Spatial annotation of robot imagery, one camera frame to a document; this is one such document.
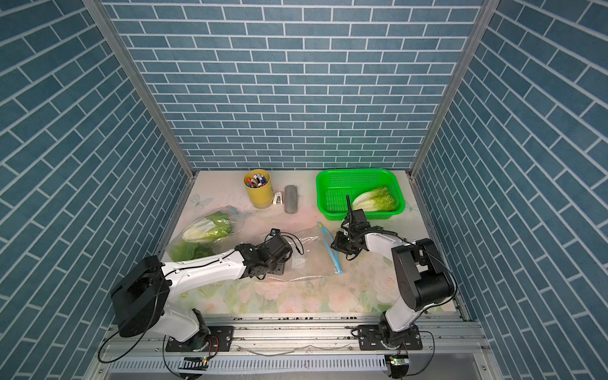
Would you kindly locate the clear zipper bag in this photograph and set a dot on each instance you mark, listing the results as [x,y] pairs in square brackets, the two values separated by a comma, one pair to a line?
[310,259]
[224,244]

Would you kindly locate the green plastic basket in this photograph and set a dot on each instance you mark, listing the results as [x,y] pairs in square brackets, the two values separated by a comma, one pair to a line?
[334,185]

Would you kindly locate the small white stapler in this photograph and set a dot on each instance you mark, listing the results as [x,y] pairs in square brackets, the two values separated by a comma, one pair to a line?
[278,198]

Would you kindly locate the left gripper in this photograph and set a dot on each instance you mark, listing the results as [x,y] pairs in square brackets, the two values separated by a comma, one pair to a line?
[280,270]

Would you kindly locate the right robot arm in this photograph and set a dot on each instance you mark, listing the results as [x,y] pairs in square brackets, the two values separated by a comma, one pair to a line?
[423,280]

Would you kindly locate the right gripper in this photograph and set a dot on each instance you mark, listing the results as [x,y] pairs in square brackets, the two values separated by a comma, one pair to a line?
[340,243]

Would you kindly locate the grey fabric case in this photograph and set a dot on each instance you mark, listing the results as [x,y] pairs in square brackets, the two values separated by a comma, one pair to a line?
[291,199]

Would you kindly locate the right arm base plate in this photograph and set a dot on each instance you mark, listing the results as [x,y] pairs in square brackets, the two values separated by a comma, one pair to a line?
[382,337]

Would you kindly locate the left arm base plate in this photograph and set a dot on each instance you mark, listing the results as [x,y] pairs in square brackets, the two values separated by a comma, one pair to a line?
[209,338]

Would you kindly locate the aluminium rail frame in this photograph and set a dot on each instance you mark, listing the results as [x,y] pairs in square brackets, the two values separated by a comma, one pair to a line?
[312,346]

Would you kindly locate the yellow pen cup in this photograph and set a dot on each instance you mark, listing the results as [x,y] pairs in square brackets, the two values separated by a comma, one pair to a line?
[259,188]

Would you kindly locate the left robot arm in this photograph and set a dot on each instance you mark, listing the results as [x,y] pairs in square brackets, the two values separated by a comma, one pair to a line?
[145,298]

